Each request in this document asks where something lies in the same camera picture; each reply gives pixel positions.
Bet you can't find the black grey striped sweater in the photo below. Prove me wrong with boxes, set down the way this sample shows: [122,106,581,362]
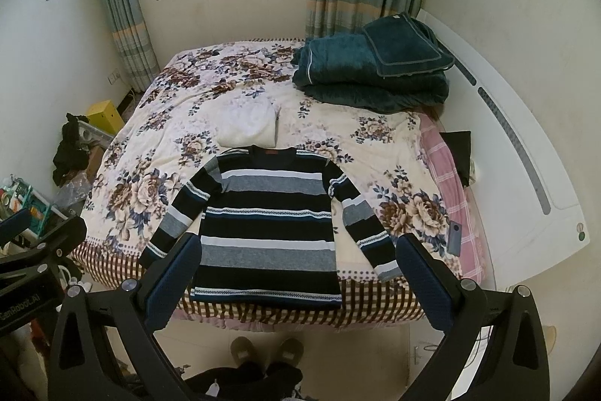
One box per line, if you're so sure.
[139,147,401,310]

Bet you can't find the black clothes pile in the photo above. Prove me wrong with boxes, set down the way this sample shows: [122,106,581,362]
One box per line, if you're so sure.
[52,113,89,187]

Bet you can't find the teal storage rack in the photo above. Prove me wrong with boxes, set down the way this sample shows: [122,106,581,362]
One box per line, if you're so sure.
[1,176,67,241]

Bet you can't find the grey smartphone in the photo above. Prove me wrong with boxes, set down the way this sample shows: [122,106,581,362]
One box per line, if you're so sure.
[447,221,462,256]

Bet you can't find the pink plaid bed sheet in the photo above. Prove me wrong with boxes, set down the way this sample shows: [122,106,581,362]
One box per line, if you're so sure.
[419,113,489,285]

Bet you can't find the white bed headboard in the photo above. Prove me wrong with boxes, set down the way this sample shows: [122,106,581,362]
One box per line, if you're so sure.
[418,10,590,290]

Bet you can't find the left grey slipper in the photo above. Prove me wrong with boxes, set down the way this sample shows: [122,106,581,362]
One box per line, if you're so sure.
[230,337,259,366]

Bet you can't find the yellow box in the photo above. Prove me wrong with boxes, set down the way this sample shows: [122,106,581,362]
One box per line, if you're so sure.
[86,100,124,135]

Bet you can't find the black cloth beside bed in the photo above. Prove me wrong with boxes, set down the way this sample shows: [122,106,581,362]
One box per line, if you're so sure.
[440,131,472,187]

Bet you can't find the floral bed cover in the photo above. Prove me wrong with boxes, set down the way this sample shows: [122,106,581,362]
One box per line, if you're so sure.
[73,41,464,329]

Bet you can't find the white folded garment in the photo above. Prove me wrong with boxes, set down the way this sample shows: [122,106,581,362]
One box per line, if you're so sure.
[216,98,277,148]

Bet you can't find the dark green pillow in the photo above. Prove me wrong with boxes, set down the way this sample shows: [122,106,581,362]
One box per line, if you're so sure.
[362,12,455,77]

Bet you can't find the dark green folded blanket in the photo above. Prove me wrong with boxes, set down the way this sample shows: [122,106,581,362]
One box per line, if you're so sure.
[291,35,449,114]

